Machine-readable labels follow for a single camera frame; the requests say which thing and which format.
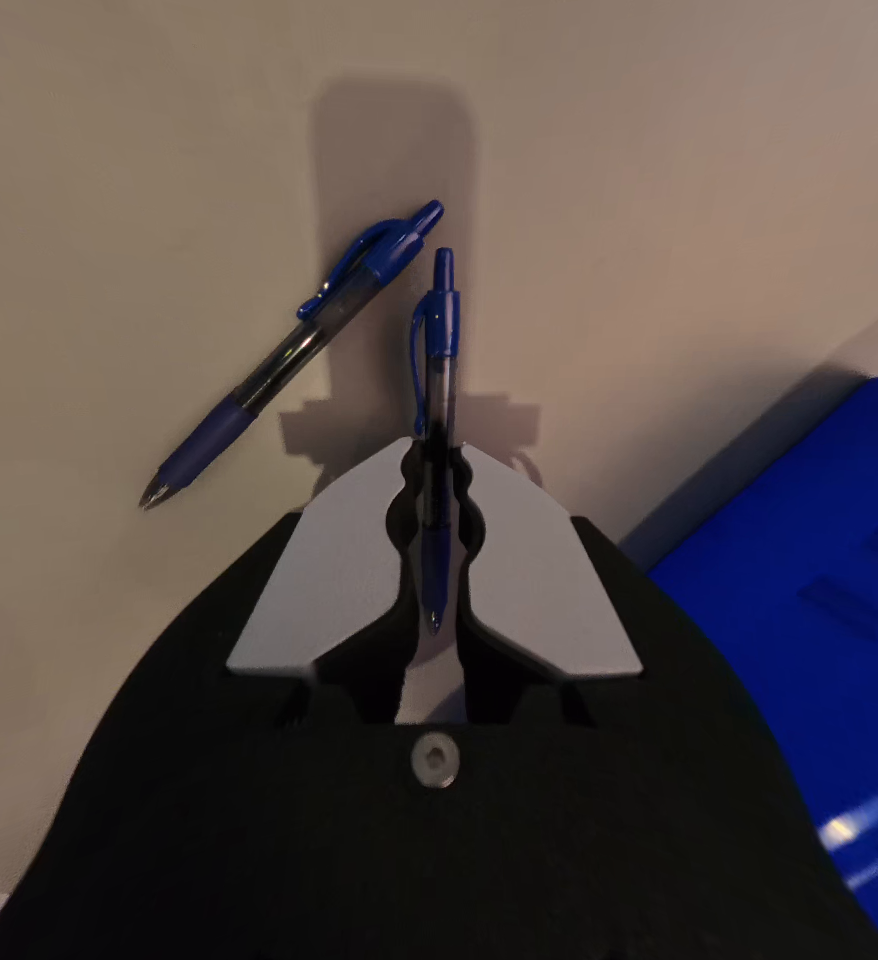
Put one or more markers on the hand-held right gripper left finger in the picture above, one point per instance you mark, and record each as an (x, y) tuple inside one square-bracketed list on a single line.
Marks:
[(334, 585)]

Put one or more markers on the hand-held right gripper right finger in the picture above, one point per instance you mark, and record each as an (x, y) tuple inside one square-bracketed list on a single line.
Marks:
[(544, 585)]

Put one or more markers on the blue retractable pen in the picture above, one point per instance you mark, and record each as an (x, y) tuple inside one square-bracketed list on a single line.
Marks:
[(439, 337), (274, 375)]

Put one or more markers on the blue plastic bin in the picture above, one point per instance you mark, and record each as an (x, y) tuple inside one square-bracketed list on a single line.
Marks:
[(821, 600)]

